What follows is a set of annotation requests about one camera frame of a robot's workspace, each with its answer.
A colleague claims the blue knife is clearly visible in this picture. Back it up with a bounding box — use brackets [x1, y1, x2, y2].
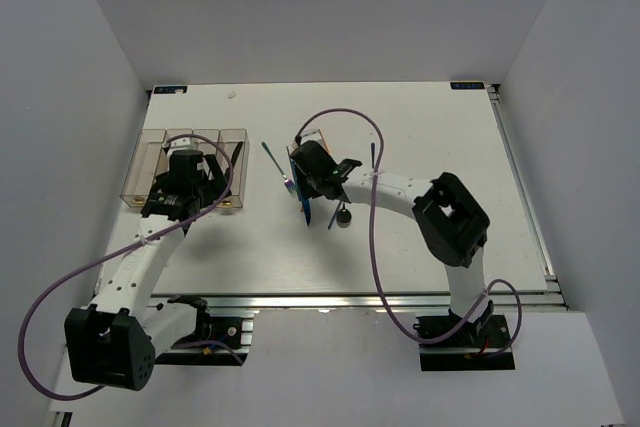
[295, 167, 311, 226]

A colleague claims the black knife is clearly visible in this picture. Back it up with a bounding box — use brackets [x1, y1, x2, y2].
[225, 141, 245, 184]

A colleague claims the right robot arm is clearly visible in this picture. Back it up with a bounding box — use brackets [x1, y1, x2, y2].
[291, 140, 491, 346]

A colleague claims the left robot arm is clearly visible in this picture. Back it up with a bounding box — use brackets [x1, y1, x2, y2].
[64, 149, 231, 391]

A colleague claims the blue chopstick near fork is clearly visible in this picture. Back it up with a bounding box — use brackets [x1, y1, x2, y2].
[285, 145, 301, 201]

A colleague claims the rainbow fork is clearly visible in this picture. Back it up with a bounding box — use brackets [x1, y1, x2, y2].
[261, 141, 297, 198]

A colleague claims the orange chopstick short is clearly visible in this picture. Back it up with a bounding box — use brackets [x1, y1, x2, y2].
[316, 129, 331, 154]

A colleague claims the clear four-compartment container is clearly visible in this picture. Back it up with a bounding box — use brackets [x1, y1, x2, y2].
[120, 129, 250, 210]

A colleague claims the black spoon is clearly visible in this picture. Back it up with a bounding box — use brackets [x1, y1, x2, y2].
[335, 202, 352, 227]

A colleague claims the left blue table label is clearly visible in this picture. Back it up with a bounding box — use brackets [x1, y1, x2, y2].
[153, 85, 188, 95]

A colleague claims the blue table label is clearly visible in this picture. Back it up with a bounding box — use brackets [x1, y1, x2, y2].
[449, 81, 486, 90]
[153, 85, 188, 95]

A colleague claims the right blue table label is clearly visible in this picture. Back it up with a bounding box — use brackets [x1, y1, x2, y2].
[449, 81, 486, 90]

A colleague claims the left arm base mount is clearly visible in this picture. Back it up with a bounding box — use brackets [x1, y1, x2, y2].
[144, 295, 252, 367]

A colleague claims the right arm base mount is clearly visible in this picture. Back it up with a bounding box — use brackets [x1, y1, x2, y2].
[419, 315, 516, 372]

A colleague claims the aluminium table frame rail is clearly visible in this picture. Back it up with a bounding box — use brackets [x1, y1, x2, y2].
[487, 84, 568, 309]

